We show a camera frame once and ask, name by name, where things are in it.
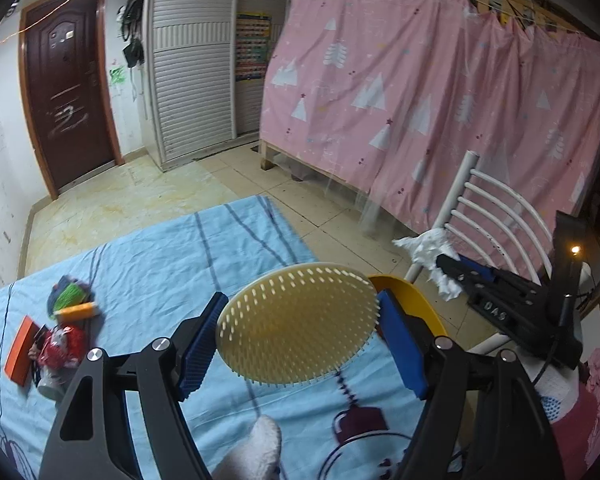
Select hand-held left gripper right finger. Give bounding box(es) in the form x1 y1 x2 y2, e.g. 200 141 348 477
377 289 566 480

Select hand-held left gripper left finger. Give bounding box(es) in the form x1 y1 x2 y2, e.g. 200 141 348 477
39 292 229 480

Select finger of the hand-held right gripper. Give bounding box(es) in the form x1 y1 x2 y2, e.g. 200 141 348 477
436 255 481 291
457 255 503 283

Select white tissue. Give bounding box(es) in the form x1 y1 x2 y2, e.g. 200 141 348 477
392 228 463 301

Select yellow plastic bin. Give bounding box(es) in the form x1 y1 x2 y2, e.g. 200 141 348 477
368 274 448 341

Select cream round bristle brush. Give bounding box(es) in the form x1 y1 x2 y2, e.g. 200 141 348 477
216 261 379 387

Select white metal chair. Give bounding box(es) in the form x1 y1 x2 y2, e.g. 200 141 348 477
405 151 556 356

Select white bag blue print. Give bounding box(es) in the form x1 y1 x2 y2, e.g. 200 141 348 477
522 355 581 423

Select blue printed bedsheet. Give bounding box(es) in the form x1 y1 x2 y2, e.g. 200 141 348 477
0 196 471 480

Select white fluffy cloth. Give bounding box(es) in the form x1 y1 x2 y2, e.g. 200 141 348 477
212 415 283 480

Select pink cloth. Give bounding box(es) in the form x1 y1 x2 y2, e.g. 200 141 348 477
550 347 600 480

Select red printed wrapper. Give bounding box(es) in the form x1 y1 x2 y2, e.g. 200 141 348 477
35 324 86 368

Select orange box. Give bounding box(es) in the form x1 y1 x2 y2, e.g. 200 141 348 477
4 315 38 387

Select pink tree print curtain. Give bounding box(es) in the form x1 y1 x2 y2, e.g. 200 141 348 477
259 0 600 231

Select white slatted wardrobe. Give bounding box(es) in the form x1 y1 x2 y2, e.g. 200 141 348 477
142 0 296 171

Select colourful grid poster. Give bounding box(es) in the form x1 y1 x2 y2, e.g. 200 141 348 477
234 12 272 82

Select dark brown door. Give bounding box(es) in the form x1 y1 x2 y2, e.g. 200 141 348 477
19 0 126 201

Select hanging black bags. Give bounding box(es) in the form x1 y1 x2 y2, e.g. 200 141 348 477
117 0 147 67

